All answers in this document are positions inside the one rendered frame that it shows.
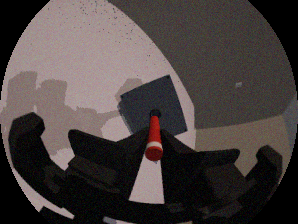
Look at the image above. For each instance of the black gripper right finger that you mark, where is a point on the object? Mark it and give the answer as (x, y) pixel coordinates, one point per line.
(181, 164)

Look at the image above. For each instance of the dark grey flat panel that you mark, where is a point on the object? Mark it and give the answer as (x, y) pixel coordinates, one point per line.
(155, 98)

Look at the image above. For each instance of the red peg with white band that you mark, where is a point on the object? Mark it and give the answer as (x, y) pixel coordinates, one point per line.
(153, 149)

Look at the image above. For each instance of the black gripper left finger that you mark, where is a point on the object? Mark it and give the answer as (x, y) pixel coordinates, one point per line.
(124, 157)

